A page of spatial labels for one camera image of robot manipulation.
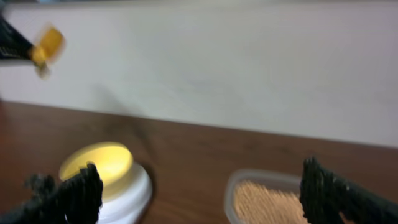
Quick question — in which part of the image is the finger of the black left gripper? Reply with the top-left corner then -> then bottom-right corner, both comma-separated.
1,16 -> 33,60

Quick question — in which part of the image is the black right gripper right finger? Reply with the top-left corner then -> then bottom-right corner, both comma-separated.
299,157 -> 397,224

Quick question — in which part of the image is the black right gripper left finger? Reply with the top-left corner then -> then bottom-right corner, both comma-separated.
1,163 -> 103,224

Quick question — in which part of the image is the yellow plastic measuring scoop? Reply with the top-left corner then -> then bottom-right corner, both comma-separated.
29,25 -> 65,80

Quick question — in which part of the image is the pale yellow bowl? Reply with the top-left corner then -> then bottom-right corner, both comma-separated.
59,142 -> 134,201

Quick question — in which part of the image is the white digital kitchen scale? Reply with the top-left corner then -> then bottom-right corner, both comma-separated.
97,163 -> 153,224

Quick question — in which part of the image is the clear container of soybeans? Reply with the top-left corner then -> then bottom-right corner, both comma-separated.
223,169 -> 357,224

